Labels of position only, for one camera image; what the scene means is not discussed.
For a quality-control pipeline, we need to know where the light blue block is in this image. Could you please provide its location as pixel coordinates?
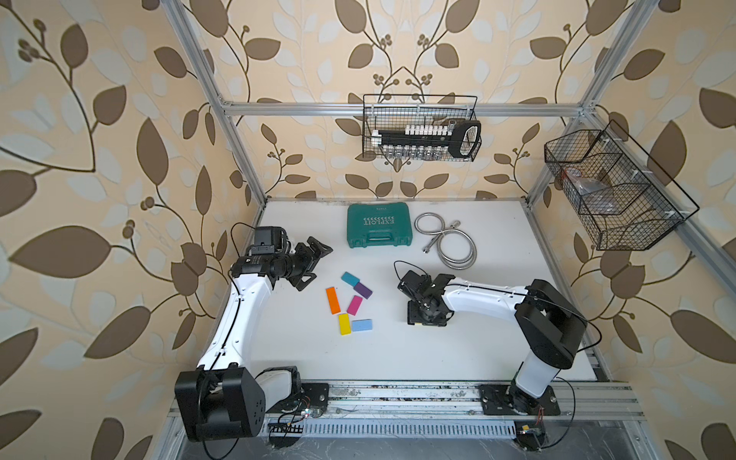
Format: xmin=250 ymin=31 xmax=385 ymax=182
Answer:
xmin=351 ymin=319 xmax=373 ymax=333

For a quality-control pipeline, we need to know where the purple block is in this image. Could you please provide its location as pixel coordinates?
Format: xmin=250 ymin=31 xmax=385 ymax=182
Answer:
xmin=354 ymin=282 xmax=373 ymax=299

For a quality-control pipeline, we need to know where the magenta block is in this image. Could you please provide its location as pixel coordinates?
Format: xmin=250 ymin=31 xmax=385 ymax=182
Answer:
xmin=347 ymin=295 xmax=363 ymax=316

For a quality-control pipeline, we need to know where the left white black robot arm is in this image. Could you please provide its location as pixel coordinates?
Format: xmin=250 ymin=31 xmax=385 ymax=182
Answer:
xmin=174 ymin=227 xmax=333 ymax=443

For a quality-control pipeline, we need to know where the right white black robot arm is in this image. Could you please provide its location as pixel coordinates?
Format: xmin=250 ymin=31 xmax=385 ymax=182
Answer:
xmin=398 ymin=270 xmax=588 ymax=406

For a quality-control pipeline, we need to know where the teal block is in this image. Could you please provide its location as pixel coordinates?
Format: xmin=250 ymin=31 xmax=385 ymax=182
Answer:
xmin=341 ymin=272 xmax=360 ymax=288

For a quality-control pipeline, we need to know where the orange long block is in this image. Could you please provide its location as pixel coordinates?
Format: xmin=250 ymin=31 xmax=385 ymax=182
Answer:
xmin=326 ymin=287 xmax=341 ymax=314

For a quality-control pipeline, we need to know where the green plastic tool case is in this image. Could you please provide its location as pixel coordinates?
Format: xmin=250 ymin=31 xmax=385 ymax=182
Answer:
xmin=347 ymin=202 xmax=413 ymax=248

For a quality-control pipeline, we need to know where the yellow block lower left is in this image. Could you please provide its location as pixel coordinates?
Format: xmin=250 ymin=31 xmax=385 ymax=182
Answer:
xmin=337 ymin=314 xmax=352 ymax=335

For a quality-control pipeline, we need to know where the black white socket set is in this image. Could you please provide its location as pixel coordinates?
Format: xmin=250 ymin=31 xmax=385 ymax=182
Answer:
xmin=368 ymin=120 xmax=482 ymax=162

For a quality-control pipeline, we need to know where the clear plastic bag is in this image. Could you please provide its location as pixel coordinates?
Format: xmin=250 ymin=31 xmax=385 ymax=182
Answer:
xmin=563 ymin=168 xmax=619 ymax=216

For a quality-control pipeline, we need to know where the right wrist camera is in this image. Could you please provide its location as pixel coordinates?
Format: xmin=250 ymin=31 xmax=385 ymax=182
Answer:
xmin=398 ymin=270 xmax=432 ymax=302

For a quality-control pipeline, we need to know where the coiled metal shower hose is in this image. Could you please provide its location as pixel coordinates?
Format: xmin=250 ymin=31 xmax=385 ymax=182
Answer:
xmin=413 ymin=212 xmax=478 ymax=271

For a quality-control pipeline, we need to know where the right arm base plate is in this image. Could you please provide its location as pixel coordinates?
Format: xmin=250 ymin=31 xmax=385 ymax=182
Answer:
xmin=477 ymin=383 xmax=562 ymax=416

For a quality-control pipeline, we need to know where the aluminium front rail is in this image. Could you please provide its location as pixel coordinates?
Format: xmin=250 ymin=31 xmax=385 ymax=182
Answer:
xmin=302 ymin=379 xmax=644 ymax=422

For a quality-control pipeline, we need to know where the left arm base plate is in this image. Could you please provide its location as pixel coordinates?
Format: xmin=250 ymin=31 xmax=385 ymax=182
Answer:
xmin=266 ymin=381 xmax=330 ymax=418

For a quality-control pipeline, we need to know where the centre black wire basket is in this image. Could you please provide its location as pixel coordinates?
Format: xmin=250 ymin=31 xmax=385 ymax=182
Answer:
xmin=361 ymin=93 xmax=482 ymax=163

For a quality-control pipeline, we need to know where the black wire basket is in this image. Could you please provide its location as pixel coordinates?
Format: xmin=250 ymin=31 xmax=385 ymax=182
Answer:
xmin=544 ymin=120 xmax=700 ymax=251
xmin=361 ymin=93 xmax=482 ymax=163

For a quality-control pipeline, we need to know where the right black wire basket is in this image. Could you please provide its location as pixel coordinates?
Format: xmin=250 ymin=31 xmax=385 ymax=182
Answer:
xmin=544 ymin=120 xmax=700 ymax=251

